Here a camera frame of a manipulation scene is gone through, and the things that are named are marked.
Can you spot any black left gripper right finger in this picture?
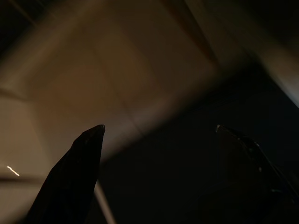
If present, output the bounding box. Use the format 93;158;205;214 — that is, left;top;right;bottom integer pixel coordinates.
216;125;299;224

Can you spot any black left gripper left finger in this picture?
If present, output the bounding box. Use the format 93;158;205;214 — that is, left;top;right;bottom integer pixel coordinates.
23;124;106;224

